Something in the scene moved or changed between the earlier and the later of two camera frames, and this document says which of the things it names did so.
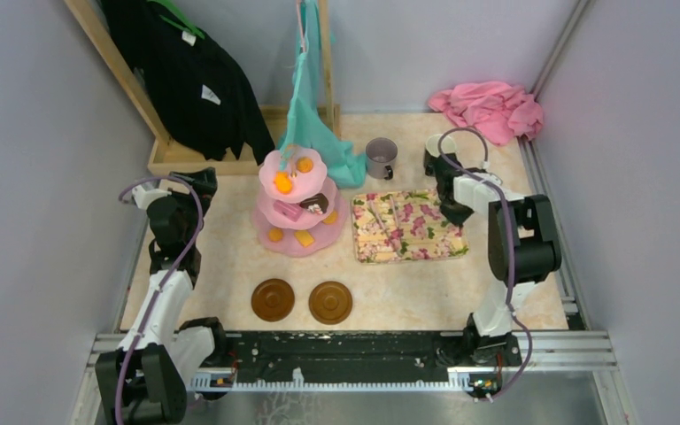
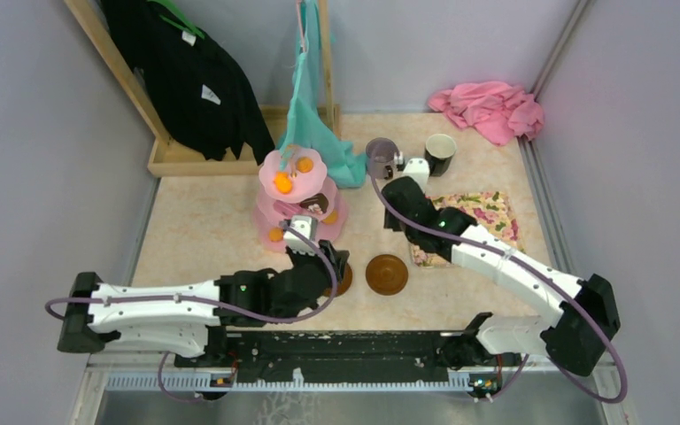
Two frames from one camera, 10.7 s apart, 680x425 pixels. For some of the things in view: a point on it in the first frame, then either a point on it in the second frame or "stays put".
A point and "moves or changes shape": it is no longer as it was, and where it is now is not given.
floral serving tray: (404, 226) moves or changes shape
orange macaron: (275, 235) stays put
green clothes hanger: (186, 24) stays put
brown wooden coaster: (330, 302) → (386, 274)
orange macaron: (305, 165) stays put
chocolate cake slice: (317, 204) stays put
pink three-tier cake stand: (298, 209) stays put
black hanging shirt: (204, 101) stays put
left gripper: (203, 181) → (339, 258)
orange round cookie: (331, 219) stays put
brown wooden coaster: (273, 299) moves or changes shape
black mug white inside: (433, 159) stays put
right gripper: (458, 220) → (390, 223)
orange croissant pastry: (283, 183) stays put
